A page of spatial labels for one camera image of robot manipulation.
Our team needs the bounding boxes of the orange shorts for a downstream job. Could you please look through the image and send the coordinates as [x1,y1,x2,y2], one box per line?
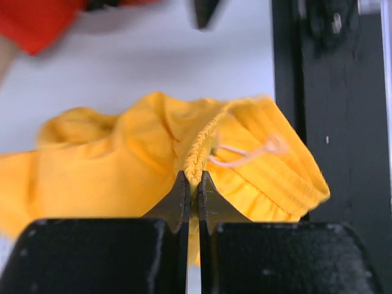
[1,0,156,55]

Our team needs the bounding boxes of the yellow shorts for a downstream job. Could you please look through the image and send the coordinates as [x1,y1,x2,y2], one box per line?
[0,91,331,267]

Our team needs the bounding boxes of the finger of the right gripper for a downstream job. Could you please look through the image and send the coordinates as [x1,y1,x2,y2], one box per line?
[191,0,221,30]

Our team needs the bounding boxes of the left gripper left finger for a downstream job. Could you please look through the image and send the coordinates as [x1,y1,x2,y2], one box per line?
[1,172,190,293]

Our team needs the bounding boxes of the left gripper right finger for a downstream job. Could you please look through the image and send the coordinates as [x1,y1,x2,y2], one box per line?
[197,172,383,294]

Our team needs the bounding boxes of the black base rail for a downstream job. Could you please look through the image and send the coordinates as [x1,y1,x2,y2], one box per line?
[272,1,391,293]

